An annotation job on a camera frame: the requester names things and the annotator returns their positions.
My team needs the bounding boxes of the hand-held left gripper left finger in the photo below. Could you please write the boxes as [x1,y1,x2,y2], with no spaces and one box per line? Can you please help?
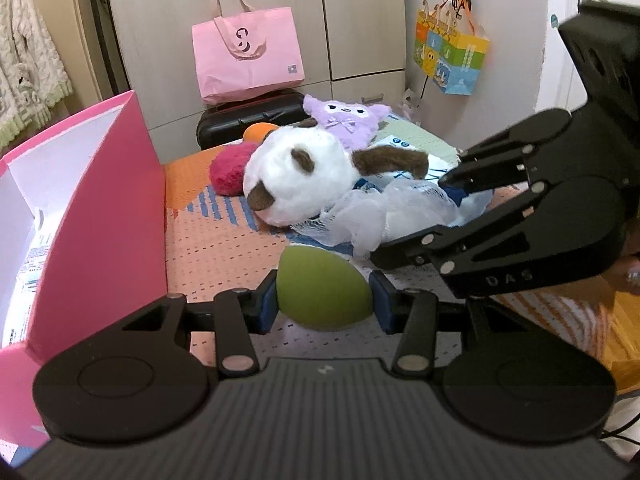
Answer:
[121,269,279,377]

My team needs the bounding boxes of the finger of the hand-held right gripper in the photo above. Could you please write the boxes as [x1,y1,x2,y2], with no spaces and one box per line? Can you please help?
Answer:
[369,184,552,274]
[437,108,577,206]

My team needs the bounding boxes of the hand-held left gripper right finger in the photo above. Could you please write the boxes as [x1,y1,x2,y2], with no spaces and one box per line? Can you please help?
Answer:
[368,269,532,377]

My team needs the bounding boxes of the green makeup sponge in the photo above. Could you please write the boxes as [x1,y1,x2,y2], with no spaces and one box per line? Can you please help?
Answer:
[277,246,374,331]

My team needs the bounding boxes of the white mesh bath sponge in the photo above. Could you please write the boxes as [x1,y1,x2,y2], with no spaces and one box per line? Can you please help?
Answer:
[292,179,494,260]

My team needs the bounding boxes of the white brown panda plush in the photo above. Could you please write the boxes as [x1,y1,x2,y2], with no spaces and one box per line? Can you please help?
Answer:
[242,125,431,234]

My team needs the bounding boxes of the red fluffy plush ball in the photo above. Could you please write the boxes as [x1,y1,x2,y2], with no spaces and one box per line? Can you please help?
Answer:
[209,141,261,196]

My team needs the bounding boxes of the purple plush toy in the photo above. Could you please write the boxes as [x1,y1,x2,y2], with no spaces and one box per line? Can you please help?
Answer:
[302,94,392,152]

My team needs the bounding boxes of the orange ball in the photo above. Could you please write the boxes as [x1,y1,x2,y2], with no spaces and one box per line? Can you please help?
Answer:
[243,122,280,144]

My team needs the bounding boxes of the pink cardboard box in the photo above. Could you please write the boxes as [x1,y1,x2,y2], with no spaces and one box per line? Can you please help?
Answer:
[0,90,169,467]

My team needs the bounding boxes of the patchwork tablecloth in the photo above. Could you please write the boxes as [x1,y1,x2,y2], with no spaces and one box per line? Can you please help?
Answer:
[162,112,618,396]

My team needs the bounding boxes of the clear plastic bag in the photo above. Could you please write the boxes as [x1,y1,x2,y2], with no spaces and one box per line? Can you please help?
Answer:
[399,87,427,122]

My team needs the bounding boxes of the colourful paper gift bag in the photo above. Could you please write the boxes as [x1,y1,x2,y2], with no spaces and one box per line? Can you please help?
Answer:
[413,0,490,97]

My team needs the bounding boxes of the black suitcase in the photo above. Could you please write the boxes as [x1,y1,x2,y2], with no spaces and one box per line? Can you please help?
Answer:
[195,87,314,151]

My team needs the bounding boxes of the grey white wardrobe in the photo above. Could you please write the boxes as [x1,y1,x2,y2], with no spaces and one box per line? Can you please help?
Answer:
[102,0,407,162]

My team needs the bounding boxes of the pink tote bag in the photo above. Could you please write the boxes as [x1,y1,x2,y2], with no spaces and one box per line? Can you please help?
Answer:
[192,0,306,106]

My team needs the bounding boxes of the black light stand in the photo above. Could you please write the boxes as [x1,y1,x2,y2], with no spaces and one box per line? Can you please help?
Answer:
[84,0,132,102]

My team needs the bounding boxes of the fluffy white green jacket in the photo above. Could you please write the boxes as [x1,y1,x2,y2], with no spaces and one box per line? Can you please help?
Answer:
[0,0,74,149]

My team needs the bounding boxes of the beige wardrobe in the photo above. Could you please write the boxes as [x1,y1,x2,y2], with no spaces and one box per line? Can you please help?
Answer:
[25,0,117,107]

